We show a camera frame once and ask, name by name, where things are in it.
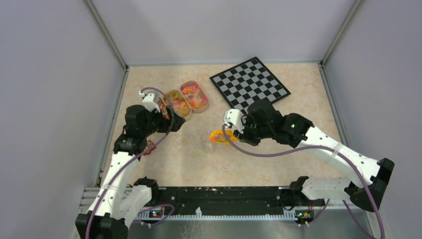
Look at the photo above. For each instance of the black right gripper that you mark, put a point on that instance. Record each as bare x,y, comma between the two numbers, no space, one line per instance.
244,136

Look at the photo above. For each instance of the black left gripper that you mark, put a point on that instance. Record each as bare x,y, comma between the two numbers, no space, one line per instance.
174,123

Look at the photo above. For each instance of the clear glass jar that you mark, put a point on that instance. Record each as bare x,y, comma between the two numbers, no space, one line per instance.
208,146

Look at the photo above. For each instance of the yellow plastic scoop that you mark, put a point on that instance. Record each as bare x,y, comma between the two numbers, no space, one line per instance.
217,136

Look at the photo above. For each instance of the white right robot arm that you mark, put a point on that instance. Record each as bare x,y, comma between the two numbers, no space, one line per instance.
365,179

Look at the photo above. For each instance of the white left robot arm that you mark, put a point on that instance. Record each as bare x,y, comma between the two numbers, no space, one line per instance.
112,211

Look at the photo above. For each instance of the pink tray with candies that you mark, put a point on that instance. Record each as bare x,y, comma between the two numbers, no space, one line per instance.
195,96

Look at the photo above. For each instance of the cream tray with gummies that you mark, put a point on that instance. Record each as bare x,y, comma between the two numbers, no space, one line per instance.
179,104

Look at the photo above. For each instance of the yellow tray with lollipops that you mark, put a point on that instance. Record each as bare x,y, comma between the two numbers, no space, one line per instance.
163,109

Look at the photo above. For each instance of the red owl toy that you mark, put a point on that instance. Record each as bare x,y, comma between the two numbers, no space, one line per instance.
149,147

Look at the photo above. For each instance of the black white chessboard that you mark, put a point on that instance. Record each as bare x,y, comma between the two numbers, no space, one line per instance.
247,82

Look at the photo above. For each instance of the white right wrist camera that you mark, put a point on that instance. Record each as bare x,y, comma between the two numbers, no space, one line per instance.
233,117

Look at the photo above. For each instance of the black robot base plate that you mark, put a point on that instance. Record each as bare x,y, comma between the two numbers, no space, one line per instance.
231,201

